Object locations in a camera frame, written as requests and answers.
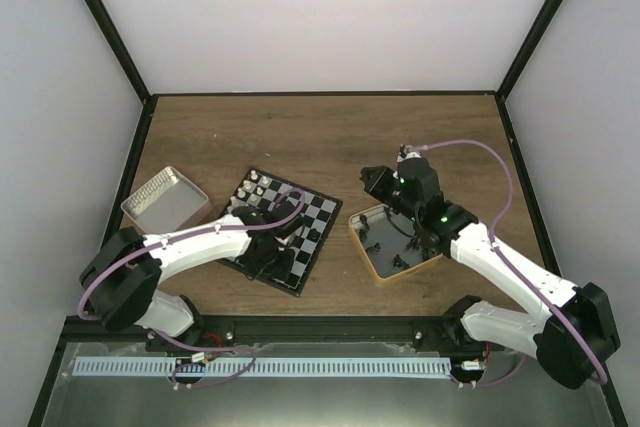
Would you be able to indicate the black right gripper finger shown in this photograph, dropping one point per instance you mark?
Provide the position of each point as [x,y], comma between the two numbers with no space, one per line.
[370,183]
[372,171]

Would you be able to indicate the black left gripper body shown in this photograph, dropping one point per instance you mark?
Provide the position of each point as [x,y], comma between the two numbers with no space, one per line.
[270,263]

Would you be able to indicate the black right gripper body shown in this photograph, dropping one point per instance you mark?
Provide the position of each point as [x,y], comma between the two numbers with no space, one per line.
[388,196]

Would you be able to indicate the black piece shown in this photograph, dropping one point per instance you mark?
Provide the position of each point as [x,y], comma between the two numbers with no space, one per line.
[313,235]

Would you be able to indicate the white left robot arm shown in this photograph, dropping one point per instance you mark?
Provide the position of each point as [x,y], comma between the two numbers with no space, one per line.
[121,283]

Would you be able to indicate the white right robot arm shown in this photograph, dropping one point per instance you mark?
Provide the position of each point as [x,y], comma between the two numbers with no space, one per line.
[569,329]

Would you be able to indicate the tan metal tray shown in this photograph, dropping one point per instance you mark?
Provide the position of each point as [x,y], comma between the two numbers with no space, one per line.
[388,245]

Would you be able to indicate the black white chessboard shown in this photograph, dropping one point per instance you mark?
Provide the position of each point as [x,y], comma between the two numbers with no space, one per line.
[320,212]

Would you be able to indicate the light blue slotted strip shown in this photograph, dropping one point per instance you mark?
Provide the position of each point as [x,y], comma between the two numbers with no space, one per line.
[424,368]

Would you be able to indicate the silver metal tray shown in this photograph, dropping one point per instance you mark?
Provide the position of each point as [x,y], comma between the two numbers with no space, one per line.
[167,202]

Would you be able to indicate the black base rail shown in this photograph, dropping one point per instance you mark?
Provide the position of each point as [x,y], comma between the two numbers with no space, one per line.
[423,333]

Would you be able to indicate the black enclosure frame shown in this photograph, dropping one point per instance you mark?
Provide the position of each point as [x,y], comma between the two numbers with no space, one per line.
[110,32]

